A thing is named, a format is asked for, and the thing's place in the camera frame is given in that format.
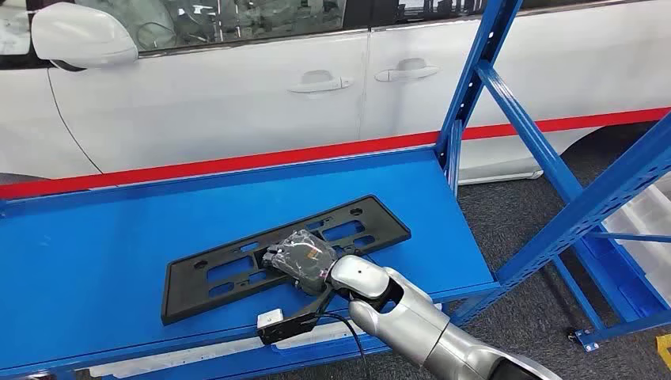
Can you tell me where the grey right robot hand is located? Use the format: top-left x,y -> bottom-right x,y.
262,229 -> 339,298

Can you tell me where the black plastic plate bracket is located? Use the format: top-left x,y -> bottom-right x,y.
161,195 -> 412,326

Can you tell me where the red barrier belt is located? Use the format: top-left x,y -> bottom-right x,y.
0,106 -> 671,201

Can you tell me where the white car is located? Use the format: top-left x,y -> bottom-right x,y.
0,0 -> 671,185

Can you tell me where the white car side mirror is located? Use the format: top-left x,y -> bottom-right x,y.
30,1 -> 140,70

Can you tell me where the white plastic bin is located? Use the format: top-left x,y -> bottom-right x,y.
601,173 -> 671,306

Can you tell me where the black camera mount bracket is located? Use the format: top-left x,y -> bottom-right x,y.
256,285 -> 336,346

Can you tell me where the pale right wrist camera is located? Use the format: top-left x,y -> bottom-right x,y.
256,308 -> 285,332

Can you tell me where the black camera cable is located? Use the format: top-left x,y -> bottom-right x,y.
318,312 -> 374,380

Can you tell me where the white car door handle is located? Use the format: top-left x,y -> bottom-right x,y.
374,57 -> 440,83
286,69 -> 354,96

